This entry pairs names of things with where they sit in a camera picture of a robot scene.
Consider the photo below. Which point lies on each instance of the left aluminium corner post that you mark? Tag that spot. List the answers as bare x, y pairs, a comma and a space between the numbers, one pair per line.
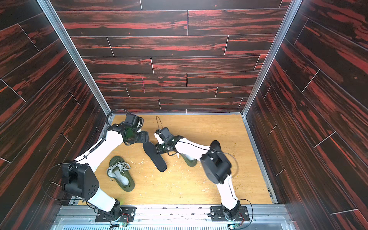
52, 16

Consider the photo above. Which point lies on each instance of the black insole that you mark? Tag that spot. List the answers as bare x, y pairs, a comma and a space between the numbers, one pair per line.
215, 146
154, 153

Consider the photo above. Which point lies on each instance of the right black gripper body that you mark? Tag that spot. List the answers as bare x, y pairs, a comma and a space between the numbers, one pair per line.
162, 146

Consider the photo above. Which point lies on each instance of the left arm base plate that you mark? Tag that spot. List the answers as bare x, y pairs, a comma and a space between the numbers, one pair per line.
123, 214

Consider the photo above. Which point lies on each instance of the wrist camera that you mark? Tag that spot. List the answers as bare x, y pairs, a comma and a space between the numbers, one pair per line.
133, 121
165, 135

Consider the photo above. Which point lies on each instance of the green shoe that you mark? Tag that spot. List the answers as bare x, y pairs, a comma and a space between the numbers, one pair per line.
118, 171
190, 161

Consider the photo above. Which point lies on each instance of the aluminium corner post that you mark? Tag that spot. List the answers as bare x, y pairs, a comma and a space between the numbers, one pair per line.
284, 27
52, 16

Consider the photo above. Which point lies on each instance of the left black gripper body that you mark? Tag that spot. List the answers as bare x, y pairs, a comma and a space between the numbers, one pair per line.
134, 137

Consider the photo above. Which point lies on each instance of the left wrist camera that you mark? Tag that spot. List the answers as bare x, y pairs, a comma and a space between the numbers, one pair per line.
133, 121

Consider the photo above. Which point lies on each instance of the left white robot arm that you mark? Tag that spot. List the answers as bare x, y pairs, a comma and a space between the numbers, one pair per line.
78, 178

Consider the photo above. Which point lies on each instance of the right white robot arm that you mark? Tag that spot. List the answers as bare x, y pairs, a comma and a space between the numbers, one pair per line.
216, 165

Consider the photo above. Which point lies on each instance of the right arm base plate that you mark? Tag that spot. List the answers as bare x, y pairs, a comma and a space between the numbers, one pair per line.
220, 213

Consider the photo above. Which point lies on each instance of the right aluminium corner post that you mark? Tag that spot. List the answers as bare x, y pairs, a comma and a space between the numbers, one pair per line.
284, 27

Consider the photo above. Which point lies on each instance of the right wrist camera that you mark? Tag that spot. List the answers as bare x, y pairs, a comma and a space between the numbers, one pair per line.
165, 135

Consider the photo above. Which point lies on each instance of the front aluminium frame rail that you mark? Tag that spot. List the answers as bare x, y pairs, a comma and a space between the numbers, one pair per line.
176, 217

